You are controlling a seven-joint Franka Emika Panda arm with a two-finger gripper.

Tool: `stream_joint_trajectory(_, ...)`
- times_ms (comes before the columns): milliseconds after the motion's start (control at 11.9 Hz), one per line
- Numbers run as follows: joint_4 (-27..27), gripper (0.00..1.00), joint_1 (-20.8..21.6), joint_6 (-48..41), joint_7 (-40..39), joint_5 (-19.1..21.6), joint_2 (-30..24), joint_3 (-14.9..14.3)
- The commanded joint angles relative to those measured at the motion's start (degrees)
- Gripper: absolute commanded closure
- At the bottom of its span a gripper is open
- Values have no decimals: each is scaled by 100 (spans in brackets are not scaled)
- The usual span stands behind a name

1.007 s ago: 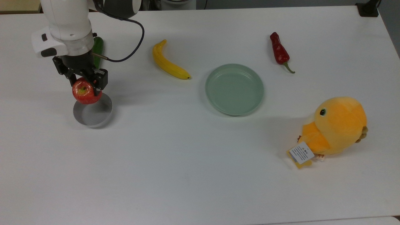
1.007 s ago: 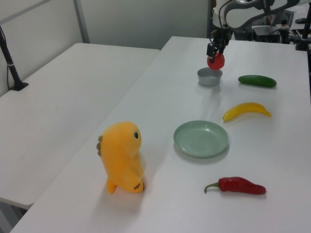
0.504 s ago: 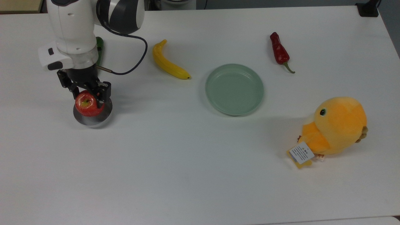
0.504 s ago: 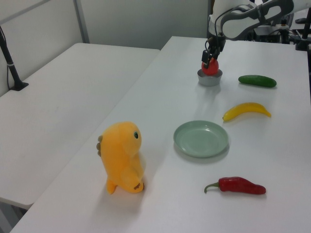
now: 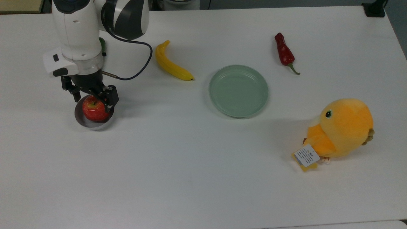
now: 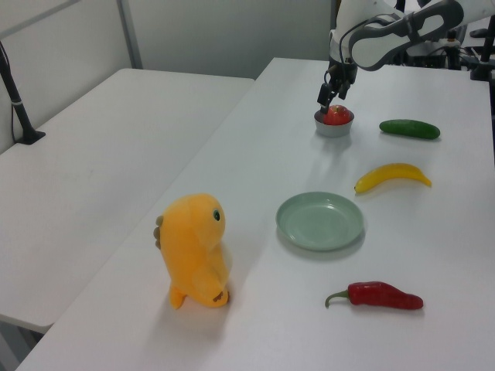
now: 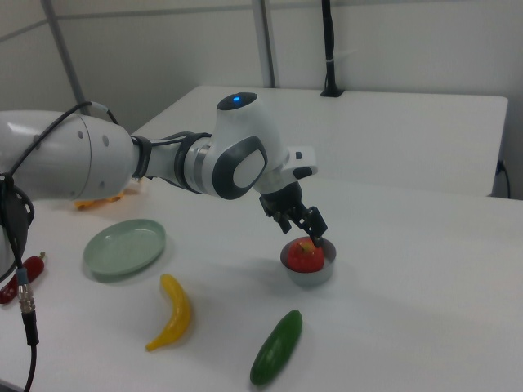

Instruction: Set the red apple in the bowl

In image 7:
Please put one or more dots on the pale green plate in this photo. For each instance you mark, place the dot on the pale green plate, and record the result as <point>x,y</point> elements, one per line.
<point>122,249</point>

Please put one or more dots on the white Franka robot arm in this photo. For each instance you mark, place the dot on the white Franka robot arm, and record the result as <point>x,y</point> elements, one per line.
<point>102,159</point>

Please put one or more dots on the yellow banana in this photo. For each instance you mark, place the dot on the yellow banana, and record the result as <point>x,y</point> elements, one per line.
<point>177,310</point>

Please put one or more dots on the red apple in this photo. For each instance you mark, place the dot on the red apple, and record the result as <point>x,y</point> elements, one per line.
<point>304,259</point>

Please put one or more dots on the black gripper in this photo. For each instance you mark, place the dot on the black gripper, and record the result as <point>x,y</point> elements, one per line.
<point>284,200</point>

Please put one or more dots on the black pole with base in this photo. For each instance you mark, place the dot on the black pole with base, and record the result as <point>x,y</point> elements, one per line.
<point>329,49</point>

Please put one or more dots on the green cucumber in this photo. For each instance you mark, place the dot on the green cucumber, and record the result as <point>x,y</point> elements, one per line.
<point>278,349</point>

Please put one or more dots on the orange plush toy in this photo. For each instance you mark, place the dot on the orange plush toy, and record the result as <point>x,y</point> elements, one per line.
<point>94,203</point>

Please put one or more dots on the red chili pepper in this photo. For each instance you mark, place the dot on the red chili pepper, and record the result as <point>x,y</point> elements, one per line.
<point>34,267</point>

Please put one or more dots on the white side table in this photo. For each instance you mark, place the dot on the white side table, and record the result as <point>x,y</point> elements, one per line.
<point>408,134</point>

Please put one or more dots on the small grey bowl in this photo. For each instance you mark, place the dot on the small grey bowl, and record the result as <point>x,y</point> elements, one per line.
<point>310,278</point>

